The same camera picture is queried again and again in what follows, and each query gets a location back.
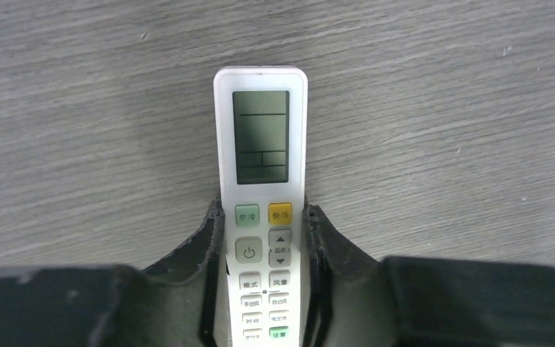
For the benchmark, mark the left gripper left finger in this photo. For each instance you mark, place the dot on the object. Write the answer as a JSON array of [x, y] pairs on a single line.
[[177, 301]]

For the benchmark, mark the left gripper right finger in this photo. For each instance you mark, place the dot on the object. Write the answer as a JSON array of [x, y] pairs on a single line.
[[356, 300]]

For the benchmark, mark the white remote control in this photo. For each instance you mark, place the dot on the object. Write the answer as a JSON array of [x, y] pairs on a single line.
[[261, 120]]

